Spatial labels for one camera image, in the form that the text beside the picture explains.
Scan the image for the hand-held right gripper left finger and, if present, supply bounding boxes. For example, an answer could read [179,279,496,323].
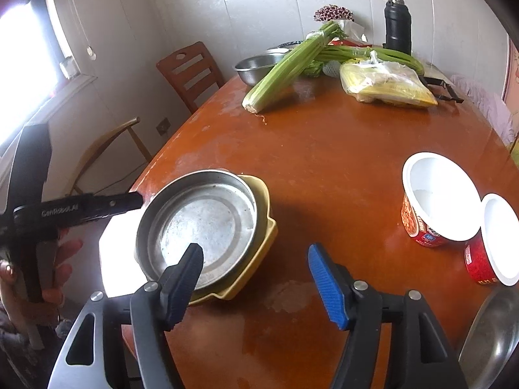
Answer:
[49,243,204,389]

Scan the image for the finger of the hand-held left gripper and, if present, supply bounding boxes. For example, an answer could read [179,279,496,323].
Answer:
[87,192,143,220]

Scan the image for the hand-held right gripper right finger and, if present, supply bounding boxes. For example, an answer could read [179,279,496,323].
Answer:
[307,244,475,389]

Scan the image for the round metal pan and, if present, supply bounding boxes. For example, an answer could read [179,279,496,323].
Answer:
[135,169,259,292]

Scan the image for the yellow shell-shaped plate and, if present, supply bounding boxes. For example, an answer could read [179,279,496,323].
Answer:
[178,174,279,306]

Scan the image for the red instant noodle bowl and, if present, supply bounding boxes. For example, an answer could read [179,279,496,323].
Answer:
[464,193,519,287]
[401,152,483,249]

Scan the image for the stainless steel bowl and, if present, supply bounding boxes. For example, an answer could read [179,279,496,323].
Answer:
[458,288,519,389]

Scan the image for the person's left hand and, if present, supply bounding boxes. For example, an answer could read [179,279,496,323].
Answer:
[0,231,84,321]

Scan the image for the light wooden chair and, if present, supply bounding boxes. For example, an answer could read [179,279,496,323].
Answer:
[67,117,154,195]

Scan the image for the window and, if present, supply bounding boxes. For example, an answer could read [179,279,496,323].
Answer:
[0,0,98,147]

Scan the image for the brown wooden chair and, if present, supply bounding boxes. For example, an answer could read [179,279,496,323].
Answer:
[156,41,226,115]

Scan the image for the steel basin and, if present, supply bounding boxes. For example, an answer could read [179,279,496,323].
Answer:
[234,53,290,87]

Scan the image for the plastic bag of corn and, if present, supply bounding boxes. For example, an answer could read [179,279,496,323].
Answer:
[340,59,439,109]

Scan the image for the celery bunch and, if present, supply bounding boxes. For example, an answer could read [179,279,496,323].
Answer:
[242,21,341,113]
[308,44,424,76]

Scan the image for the black peeler tool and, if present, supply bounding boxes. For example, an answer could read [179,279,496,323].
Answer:
[422,75,465,104]

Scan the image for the purple garment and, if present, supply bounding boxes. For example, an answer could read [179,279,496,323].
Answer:
[450,74,519,150]

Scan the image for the red package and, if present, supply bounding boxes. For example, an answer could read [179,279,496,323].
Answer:
[328,37,374,47]

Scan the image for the white bouquet wrapping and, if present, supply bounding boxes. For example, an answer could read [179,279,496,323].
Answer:
[341,20,366,41]

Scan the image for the black thermos bottle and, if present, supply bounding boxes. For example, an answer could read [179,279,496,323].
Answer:
[384,0,412,55]

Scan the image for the dried flower bouquet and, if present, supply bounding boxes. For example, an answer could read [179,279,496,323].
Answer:
[313,5,354,23]

